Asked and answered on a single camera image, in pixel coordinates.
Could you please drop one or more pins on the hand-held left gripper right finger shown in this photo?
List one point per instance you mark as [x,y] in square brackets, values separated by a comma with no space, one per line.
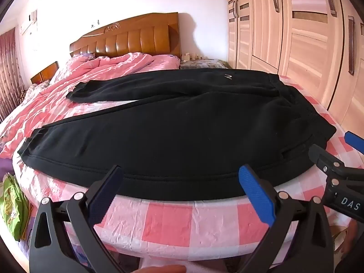
[257,193]

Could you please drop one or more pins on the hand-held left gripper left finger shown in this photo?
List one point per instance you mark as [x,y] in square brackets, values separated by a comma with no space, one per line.
[106,193]

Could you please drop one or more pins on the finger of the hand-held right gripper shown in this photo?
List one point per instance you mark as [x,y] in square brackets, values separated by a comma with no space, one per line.
[327,160]
[354,140]

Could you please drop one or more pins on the black pants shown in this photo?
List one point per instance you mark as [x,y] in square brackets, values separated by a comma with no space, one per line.
[184,133]

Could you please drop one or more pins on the person's left hand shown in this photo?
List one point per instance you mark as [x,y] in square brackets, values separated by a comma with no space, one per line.
[165,269]

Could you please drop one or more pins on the pink checked bed sheet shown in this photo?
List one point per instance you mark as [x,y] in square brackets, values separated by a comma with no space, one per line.
[170,224]

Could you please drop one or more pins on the green bag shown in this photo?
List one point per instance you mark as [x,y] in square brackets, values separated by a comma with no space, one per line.
[12,207]

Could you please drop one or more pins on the purple cloth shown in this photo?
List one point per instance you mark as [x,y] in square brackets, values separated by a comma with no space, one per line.
[7,167]

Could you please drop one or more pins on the light wooden wardrobe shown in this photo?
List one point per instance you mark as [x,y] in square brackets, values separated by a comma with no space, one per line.
[298,34]

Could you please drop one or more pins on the floral pillow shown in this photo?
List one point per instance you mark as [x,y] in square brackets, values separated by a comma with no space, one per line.
[34,92]

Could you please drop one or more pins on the pink quilt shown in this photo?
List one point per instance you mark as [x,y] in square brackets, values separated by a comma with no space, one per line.
[93,68]

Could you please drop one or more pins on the wooden bedside cabinet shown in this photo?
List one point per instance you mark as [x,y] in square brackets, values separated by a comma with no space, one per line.
[45,72]

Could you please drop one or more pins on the nightstand with floral cover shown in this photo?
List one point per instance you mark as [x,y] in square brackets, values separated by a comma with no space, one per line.
[204,63]

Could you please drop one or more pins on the dark red curtain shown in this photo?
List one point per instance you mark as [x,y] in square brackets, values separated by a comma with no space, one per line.
[11,74]

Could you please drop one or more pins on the wooden bed headboard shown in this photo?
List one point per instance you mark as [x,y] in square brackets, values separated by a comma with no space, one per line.
[133,38]

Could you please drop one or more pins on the white air conditioner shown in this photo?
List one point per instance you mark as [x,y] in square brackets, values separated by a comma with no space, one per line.
[28,22]

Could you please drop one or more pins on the white wall socket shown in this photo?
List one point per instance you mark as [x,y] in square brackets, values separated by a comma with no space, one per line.
[95,22]

